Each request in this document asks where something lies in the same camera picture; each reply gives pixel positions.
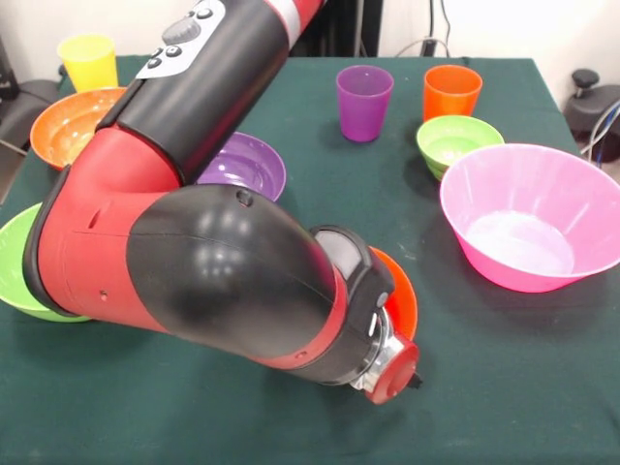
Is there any yellow plastic cup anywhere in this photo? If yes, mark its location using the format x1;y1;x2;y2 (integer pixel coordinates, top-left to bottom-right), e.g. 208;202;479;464
56;33;119;94

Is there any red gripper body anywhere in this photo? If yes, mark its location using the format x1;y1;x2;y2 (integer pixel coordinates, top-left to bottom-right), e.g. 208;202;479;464
362;341;420;406

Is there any large green plastic bowl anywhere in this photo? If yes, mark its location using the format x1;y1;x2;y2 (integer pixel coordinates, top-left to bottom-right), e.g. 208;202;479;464
0;202;93;324

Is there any purple plastic bowl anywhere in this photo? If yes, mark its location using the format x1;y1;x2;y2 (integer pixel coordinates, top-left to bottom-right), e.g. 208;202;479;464
196;131;288;203

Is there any large pink plastic bowl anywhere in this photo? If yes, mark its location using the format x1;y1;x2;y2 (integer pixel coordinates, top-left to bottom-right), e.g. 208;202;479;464
439;142;620;295

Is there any black hanging cable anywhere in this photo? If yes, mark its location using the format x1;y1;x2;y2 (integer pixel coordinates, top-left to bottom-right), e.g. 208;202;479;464
437;0;455;41

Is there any dark green tablecloth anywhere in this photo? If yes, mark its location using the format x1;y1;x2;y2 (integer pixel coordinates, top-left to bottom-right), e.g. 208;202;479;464
0;54;620;465

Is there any grey office chair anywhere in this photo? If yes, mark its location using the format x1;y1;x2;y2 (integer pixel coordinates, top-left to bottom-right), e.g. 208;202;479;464
0;32;74;156

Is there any small green plastic bowl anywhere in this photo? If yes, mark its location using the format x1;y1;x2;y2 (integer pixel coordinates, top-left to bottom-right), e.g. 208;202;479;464
416;114;506;181

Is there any small orange plastic bowl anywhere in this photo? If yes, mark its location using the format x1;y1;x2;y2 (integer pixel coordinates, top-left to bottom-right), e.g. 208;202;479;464
367;246;419;344

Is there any white and blue cable bundle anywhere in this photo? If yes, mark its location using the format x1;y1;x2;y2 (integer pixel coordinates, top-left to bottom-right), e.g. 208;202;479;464
580;104;620;166

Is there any large orange plastic bowl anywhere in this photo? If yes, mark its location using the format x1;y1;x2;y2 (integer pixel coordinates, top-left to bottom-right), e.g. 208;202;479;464
29;86;129;171

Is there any orange plastic cup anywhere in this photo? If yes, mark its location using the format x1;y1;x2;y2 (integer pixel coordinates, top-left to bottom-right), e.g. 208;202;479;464
422;65;484;122

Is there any purple plastic cup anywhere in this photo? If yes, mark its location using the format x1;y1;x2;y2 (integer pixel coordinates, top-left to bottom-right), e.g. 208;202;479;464
336;65;395;143

